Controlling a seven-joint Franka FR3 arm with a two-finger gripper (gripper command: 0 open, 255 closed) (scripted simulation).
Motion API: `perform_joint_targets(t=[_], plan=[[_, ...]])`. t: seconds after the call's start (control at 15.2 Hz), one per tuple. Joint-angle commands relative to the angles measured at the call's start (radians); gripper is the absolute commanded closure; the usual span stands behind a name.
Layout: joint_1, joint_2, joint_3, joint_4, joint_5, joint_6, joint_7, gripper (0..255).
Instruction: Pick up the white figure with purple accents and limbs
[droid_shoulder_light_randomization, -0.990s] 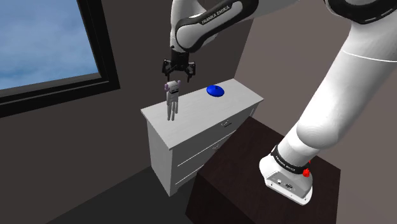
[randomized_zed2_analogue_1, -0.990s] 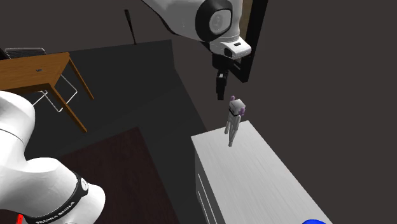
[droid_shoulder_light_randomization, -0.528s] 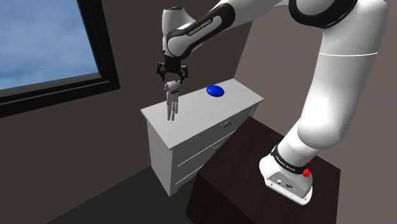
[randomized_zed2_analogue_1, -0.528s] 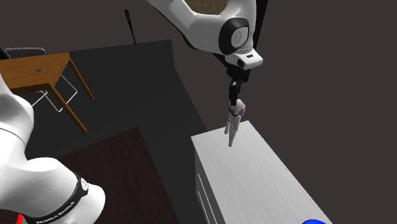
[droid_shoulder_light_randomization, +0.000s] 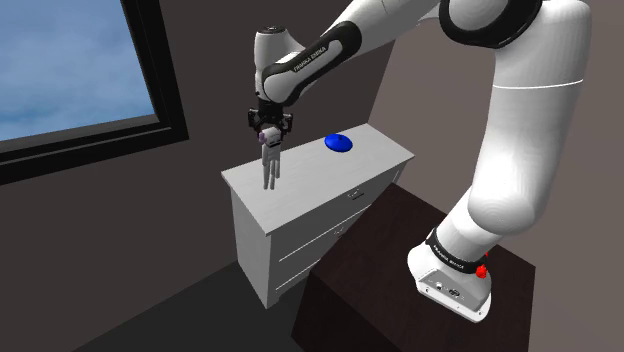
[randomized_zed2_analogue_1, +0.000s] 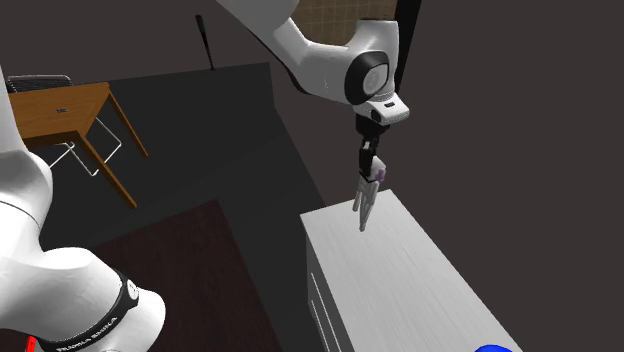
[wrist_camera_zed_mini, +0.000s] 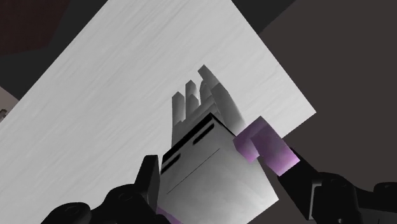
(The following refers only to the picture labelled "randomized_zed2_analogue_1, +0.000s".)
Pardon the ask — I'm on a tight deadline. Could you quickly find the white chest of drawers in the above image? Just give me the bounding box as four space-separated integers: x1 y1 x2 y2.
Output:
299 188 526 352

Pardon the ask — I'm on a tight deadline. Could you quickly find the black chair with metal legs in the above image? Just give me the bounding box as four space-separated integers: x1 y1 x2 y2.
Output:
6 74 123 178

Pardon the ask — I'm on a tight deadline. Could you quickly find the brown wooden table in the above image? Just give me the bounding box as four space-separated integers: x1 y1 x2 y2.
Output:
7 81 150 210

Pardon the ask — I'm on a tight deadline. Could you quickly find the black thin pole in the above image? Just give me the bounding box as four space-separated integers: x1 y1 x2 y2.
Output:
194 13 216 72

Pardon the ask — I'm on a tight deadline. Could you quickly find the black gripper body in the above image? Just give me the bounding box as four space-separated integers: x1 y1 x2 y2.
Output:
354 113 392 143

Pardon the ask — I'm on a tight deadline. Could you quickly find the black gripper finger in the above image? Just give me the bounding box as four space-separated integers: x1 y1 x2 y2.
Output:
358 137 381 178

